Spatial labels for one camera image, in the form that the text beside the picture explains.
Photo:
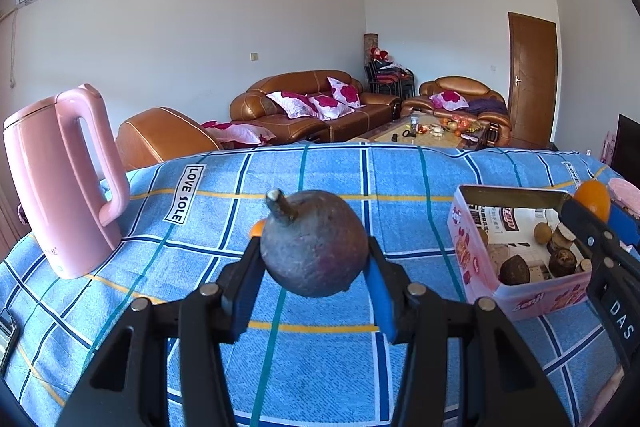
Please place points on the brown leather armchair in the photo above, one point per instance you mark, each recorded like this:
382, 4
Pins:
460, 83

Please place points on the small round orange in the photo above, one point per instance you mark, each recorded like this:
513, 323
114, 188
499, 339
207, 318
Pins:
257, 229

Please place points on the brown leather sofa seat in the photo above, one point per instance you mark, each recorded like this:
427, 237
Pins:
165, 137

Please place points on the purple passion fruit with stem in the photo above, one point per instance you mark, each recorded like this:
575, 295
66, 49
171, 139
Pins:
315, 252

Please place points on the dark brown round fruit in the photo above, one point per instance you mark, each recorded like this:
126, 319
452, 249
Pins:
515, 270
565, 263

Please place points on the pink rack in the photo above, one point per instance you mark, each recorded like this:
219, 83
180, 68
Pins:
610, 147

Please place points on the purple blanket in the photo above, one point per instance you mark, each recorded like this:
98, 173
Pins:
487, 107

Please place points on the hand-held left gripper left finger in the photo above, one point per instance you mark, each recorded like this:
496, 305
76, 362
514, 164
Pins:
245, 297

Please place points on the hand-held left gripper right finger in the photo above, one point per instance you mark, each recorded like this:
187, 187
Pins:
382, 302

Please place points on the blue plaid cloth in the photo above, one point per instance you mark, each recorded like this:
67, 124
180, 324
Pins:
350, 177

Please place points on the pink printed tin box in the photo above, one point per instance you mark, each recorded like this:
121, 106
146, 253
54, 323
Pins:
465, 257

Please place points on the pile of assorted fruit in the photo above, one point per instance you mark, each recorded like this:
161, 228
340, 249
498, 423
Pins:
457, 126

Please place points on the brown wooden door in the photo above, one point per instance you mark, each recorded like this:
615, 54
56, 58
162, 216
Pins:
532, 79

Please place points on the black smartphone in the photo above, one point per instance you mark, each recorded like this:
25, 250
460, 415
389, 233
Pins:
7, 339

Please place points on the small bottle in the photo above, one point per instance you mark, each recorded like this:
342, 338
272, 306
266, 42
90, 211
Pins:
414, 123

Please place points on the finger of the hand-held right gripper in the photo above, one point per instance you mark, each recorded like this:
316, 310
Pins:
595, 242
625, 227

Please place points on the wooden coffee table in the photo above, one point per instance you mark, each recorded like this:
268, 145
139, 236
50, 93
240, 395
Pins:
380, 138

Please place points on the pink round container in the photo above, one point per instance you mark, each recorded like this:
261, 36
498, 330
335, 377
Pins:
625, 192

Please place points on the brown wooden furniture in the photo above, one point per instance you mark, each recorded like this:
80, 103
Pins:
10, 217

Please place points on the cut taro piece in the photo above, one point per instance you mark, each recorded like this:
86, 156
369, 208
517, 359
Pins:
560, 239

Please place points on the stack of black chairs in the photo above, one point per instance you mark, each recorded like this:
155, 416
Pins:
390, 79

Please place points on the round golden brown fruit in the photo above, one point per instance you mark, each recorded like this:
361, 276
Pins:
543, 233

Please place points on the tall patterned floor vase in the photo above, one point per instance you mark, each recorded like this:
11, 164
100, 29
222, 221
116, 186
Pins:
370, 47

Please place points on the long brown leather sofa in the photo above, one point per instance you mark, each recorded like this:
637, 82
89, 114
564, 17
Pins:
290, 129

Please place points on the smooth oval orange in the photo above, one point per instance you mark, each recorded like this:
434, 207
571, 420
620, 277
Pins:
592, 199

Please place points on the pink electric kettle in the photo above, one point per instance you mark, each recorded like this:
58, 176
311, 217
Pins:
50, 182

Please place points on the black television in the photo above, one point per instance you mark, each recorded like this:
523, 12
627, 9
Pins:
627, 152

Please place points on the white pillow with red flowers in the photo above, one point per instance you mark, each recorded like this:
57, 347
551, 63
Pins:
292, 104
345, 92
235, 132
330, 107
449, 100

